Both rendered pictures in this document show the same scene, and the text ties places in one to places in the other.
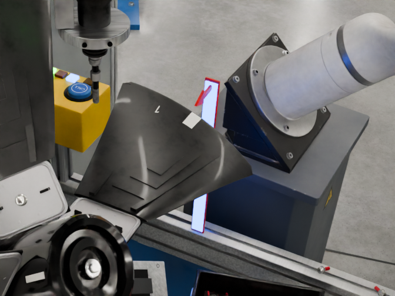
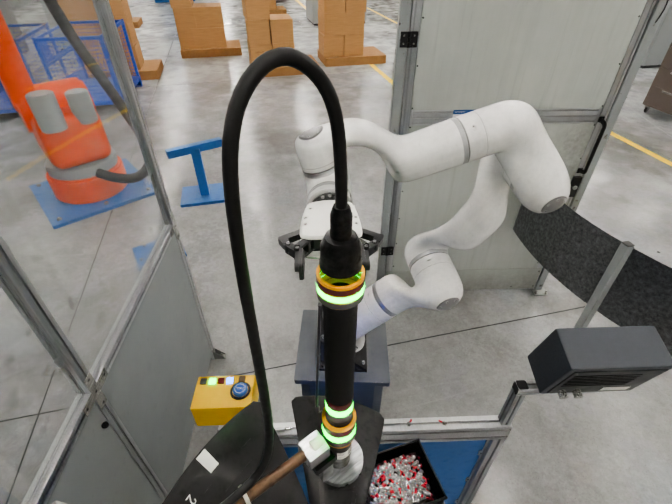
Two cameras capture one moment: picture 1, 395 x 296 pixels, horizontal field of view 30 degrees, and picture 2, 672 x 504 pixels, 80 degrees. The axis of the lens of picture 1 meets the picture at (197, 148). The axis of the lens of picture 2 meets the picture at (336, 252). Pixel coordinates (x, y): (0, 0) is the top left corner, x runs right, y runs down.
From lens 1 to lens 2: 0.50 m
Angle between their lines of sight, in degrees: 18
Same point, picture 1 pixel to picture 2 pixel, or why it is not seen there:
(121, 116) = (303, 427)
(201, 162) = (361, 434)
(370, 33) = (396, 293)
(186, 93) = (233, 287)
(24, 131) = not seen: outside the picture
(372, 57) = (400, 305)
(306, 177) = (376, 370)
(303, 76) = (360, 321)
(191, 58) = (225, 263)
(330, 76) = (377, 318)
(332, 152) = (379, 346)
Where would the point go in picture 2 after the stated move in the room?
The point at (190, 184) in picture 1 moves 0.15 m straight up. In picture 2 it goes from (367, 457) to (370, 420)
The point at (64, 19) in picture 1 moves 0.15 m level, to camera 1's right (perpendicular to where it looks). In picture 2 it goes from (328, 475) to (422, 432)
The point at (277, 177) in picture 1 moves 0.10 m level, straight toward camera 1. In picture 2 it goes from (362, 378) to (372, 406)
